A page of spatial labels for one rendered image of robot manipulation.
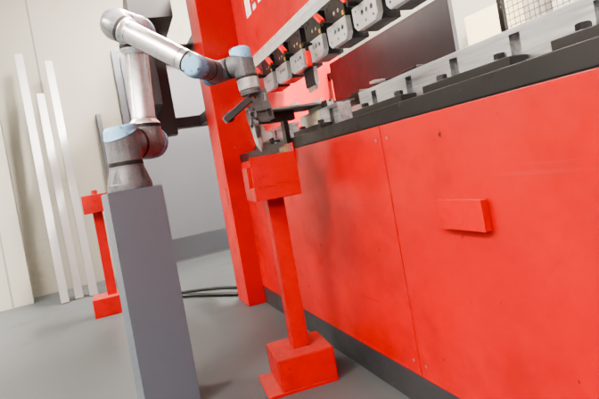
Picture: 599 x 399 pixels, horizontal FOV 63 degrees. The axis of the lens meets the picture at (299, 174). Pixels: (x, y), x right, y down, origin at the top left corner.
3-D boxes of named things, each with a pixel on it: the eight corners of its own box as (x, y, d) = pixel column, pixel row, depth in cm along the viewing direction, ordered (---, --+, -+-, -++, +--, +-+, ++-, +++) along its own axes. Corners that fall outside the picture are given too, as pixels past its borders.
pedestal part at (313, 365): (258, 378, 182) (252, 346, 182) (321, 360, 189) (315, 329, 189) (269, 401, 163) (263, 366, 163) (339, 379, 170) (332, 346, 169)
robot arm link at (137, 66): (121, 161, 179) (103, 12, 177) (146, 159, 193) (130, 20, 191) (149, 158, 175) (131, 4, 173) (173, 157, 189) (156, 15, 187)
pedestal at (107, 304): (96, 313, 336) (74, 193, 334) (134, 303, 345) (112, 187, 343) (95, 319, 317) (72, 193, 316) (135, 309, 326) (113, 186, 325)
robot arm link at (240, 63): (232, 52, 174) (253, 45, 171) (240, 83, 174) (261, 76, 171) (222, 50, 166) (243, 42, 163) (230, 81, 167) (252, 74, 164)
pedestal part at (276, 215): (289, 344, 179) (263, 199, 177) (305, 339, 180) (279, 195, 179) (293, 349, 173) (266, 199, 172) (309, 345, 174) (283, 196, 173)
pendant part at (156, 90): (138, 118, 321) (128, 64, 320) (157, 116, 325) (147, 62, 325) (141, 107, 279) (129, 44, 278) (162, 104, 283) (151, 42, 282)
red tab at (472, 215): (440, 228, 117) (436, 199, 117) (447, 226, 118) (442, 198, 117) (485, 232, 103) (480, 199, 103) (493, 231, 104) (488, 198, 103)
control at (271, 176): (247, 200, 183) (238, 153, 183) (288, 192, 187) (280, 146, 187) (257, 202, 164) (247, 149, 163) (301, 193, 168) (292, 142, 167)
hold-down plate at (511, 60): (423, 97, 128) (422, 86, 128) (439, 95, 130) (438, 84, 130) (511, 69, 100) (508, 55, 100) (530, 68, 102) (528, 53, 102)
